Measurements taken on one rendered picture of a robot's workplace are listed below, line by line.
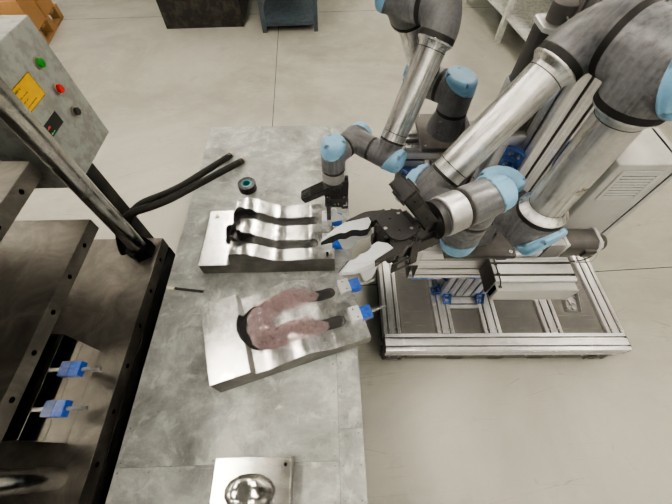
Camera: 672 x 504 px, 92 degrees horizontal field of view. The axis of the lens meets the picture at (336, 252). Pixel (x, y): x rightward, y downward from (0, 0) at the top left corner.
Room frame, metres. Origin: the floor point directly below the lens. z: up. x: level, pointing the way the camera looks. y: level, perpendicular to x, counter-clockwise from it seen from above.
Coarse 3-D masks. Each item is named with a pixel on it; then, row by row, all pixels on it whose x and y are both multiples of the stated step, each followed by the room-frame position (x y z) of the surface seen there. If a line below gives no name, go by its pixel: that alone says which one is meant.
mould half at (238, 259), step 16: (256, 208) 0.81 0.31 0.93; (272, 208) 0.84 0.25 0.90; (288, 208) 0.85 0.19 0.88; (304, 208) 0.85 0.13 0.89; (320, 208) 0.84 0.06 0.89; (208, 224) 0.79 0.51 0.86; (224, 224) 0.79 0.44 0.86; (240, 224) 0.73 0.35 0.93; (256, 224) 0.74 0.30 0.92; (272, 224) 0.76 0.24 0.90; (320, 224) 0.76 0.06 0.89; (208, 240) 0.71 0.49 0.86; (224, 240) 0.71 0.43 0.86; (320, 240) 0.69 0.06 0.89; (208, 256) 0.64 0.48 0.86; (224, 256) 0.64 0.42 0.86; (240, 256) 0.60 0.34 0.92; (256, 256) 0.60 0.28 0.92; (272, 256) 0.62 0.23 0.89; (288, 256) 0.62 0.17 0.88; (304, 256) 0.62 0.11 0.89; (320, 256) 0.62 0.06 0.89; (208, 272) 0.60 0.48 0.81; (224, 272) 0.60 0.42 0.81; (240, 272) 0.60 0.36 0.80
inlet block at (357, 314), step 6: (354, 306) 0.43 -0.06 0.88; (360, 306) 0.43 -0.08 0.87; (366, 306) 0.43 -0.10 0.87; (384, 306) 0.44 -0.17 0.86; (348, 312) 0.41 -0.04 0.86; (354, 312) 0.41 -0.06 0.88; (360, 312) 0.41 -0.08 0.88; (366, 312) 0.41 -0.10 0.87; (372, 312) 0.41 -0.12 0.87; (354, 318) 0.39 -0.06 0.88; (360, 318) 0.39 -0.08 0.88; (366, 318) 0.40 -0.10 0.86
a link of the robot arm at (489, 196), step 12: (480, 180) 0.42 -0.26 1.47; (492, 180) 0.41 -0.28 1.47; (504, 180) 0.42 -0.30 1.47; (468, 192) 0.39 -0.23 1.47; (480, 192) 0.39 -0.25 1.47; (492, 192) 0.39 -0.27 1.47; (504, 192) 0.39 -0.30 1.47; (516, 192) 0.40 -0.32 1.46; (480, 204) 0.37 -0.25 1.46; (492, 204) 0.37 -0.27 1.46; (504, 204) 0.38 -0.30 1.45; (480, 216) 0.36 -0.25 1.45; (492, 216) 0.37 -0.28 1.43; (468, 228) 0.37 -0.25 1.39; (480, 228) 0.37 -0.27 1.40
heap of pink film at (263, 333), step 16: (272, 304) 0.42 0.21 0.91; (288, 304) 0.42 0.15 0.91; (304, 304) 0.43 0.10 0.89; (256, 320) 0.37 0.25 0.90; (272, 320) 0.38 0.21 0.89; (288, 320) 0.37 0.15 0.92; (304, 320) 0.37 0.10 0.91; (320, 320) 0.38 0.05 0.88; (256, 336) 0.32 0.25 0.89; (272, 336) 0.32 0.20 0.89; (288, 336) 0.32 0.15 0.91; (304, 336) 0.32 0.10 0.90
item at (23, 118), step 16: (0, 80) 0.71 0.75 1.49; (0, 96) 0.69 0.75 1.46; (16, 96) 0.72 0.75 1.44; (0, 112) 0.67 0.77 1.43; (16, 112) 0.69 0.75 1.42; (16, 128) 0.67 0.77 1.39; (32, 128) 0.69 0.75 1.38; (32, 144) 0.68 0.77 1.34; (48, 144) 0.69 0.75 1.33; (48, 160) 0.68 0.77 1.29; (64, 160) 0.69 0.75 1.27; (64, 176) 0.68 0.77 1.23; (80, 176) 0.70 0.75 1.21; (80, 192) 0.68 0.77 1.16; (96, 192) 0.70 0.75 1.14; (96, 208) 0.68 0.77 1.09; (112, 208) 0.71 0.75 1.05; (112, 224) 0.68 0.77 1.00; (128, 224) 0.71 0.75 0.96; (128, 240) 0.68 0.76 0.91; (144, 240) 0.73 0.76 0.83; (144, 256) 0.67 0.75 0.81
